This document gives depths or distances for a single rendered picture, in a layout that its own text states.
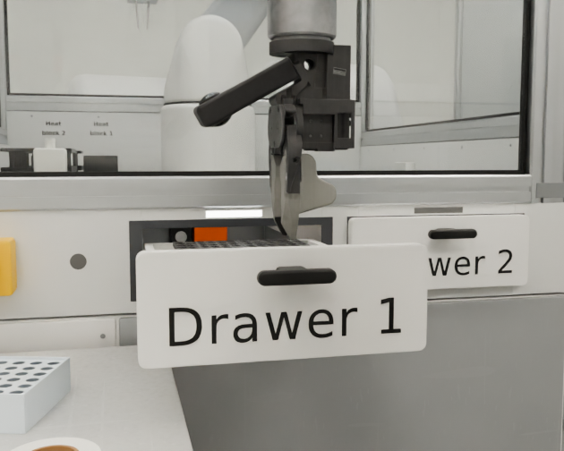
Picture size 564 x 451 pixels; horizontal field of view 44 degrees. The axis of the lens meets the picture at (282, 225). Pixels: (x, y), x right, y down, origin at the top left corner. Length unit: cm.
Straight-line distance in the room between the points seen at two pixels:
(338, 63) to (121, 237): 40
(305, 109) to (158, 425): 35
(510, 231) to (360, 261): 47
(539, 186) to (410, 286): 50
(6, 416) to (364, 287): 36
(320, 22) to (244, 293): 29
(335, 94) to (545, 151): 49
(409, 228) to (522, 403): 36
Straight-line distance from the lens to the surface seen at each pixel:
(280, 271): 64
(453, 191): 111
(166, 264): 66
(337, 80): 78
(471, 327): 115
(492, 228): 112
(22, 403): 71
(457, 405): 117
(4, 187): 99
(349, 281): 70
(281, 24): 76
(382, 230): 104
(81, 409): 77
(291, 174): 73
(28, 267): 100
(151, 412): 74
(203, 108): 74
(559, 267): 121
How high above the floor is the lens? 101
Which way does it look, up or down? 5 degrees down
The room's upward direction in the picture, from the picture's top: straight up
